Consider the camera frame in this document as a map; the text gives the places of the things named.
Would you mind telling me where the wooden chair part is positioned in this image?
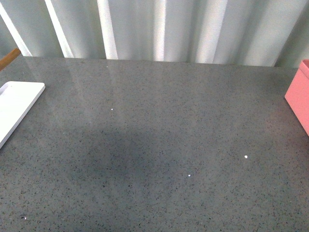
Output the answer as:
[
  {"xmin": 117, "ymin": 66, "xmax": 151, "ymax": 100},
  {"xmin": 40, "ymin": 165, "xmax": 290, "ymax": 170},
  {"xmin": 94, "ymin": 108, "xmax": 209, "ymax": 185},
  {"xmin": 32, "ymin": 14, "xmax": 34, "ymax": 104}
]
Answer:
[{"xmin": 0, "ymin": 48, "xmax": 21, "ymax": 71}]

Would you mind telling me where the white pleated curtain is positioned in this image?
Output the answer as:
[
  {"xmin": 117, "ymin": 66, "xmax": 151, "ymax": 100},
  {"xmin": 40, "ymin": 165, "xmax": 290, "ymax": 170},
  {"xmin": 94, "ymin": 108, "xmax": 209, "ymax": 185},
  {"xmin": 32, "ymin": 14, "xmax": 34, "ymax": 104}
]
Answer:
[{"xmin": 0, "ymin": 0, "xmax": 309, "ymax": 67}]

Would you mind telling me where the pink storage box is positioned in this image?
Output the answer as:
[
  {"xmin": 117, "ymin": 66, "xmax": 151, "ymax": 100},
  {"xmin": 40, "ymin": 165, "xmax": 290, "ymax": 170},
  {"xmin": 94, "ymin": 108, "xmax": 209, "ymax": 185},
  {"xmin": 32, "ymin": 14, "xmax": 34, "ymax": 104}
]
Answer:
[{"xmin": 284, "ymin": 59, "xmax": 309, "ymax": 135}]

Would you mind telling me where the white rectangular tray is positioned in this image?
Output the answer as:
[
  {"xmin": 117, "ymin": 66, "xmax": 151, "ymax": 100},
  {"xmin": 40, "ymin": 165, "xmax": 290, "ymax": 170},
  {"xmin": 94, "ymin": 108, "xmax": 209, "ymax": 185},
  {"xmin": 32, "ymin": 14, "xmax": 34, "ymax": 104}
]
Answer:
[{"xmin": 0, "ymin": 81, "xmax": 45, "ymax": 146}]

